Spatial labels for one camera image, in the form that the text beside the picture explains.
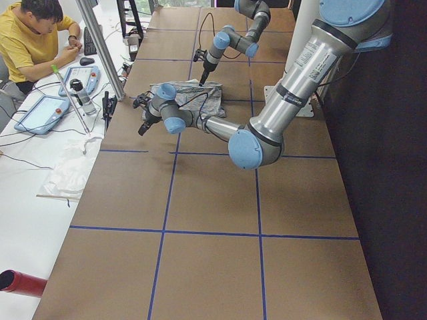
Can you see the silver metal rod tool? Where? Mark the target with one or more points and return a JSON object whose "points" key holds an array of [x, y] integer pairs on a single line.
{"points": [[68, 95]]}

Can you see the clear water bottle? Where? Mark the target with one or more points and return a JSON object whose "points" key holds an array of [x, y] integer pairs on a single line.
{"points": [[83, 98]]}

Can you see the black computer mouse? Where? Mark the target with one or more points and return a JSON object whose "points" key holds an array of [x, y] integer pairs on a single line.
{"points": [[86, 61]]}

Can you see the black keyboard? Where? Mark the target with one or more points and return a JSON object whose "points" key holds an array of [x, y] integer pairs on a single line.
{"points": [[89, 47]]}

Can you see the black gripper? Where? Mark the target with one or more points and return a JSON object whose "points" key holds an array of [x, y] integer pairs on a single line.
{"points": [[149, 120], [205, 70]]}

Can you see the near teach pendant tablet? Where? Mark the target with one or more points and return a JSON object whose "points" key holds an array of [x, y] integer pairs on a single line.
{"points": [[43, 116]]}

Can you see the aluminium camera mast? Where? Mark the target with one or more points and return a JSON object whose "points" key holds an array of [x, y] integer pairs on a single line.
{"points": [[92, 24]]}

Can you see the teach pendant tablet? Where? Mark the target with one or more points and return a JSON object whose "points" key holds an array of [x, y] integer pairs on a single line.
{"points": [[88, 75], [43, 116]]}

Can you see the navy white striped polo shirt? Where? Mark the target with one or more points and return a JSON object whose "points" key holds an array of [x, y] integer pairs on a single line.
{"points": [[190, 96]]}

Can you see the far teach pendant tablet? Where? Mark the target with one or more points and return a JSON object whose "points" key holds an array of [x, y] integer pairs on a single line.
{"points": [[88, 75]]}

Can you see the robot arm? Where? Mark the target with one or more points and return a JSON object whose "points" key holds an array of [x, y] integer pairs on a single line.
{"points": [[259, 13], [337, 28]]}

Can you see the red cylinder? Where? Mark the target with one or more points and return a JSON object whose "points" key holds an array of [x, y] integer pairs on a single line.
{"points": [[22, 284]]}

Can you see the clear plastic bag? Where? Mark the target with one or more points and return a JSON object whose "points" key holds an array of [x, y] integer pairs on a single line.
{"points": [[69, 176]]}

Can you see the black folded tripod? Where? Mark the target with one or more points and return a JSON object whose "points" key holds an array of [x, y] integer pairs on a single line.
{"points": [[108, 108]]}

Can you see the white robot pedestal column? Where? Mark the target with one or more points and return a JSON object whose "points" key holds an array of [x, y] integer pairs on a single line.
{"points": [[308, 11]]}

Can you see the person in yellow shirt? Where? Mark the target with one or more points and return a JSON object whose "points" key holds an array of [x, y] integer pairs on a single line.
{"points": [[34, 36]]}

